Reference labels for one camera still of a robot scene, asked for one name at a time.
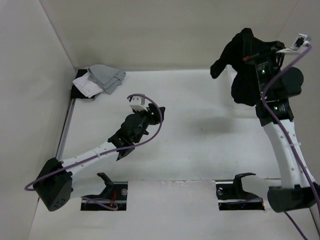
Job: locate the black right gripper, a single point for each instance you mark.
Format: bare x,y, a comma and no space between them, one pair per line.
272,53

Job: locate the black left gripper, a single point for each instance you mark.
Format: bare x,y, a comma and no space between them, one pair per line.
152,113

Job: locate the black tank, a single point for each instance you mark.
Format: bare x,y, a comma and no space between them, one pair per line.
244,88
75,93

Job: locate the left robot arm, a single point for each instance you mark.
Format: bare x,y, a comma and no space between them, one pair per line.
84,175

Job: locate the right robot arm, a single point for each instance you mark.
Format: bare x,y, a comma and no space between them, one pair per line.
278,81

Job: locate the grey folded tank top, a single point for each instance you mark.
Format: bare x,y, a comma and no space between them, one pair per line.
106,77

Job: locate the white folded tank top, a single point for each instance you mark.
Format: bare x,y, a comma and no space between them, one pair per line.
87,87

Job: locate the black folded tank top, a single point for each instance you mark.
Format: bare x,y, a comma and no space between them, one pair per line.
75,93

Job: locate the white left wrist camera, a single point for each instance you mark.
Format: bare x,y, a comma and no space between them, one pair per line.
137,103

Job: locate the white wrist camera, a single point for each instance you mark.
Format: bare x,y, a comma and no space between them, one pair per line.
137,103
298,46

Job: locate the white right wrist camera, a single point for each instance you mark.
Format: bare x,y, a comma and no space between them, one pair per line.
298,46

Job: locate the left aluminium table rail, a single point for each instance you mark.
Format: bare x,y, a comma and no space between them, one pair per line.
65,129

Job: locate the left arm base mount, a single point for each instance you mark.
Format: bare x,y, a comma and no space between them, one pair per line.
113,197

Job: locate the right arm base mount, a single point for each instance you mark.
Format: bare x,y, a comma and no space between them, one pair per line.
232,197

